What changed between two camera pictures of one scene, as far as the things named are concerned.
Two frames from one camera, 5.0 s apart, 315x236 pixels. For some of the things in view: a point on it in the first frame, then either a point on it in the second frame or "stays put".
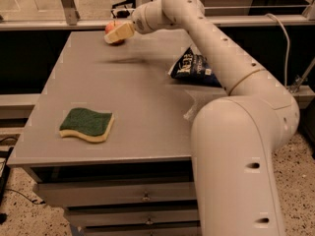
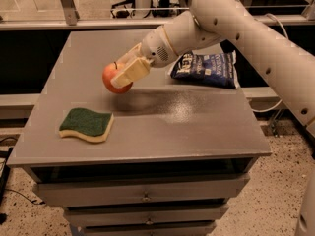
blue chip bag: [192, 68] stays put
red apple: [111, 26] to [107, 74]
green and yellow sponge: [83, 122] stays put
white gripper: [142, 23] to [155, 48]
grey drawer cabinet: [139, 181] stays put
